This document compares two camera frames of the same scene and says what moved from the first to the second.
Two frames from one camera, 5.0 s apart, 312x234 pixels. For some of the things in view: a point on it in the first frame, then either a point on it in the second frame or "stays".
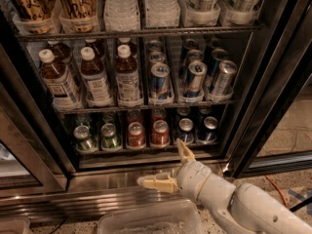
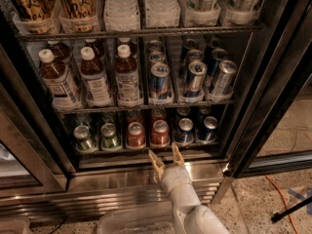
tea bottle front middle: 95,82 stays
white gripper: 191,178 to 175,178
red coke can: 160,136 stays
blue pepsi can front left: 185,131 stays
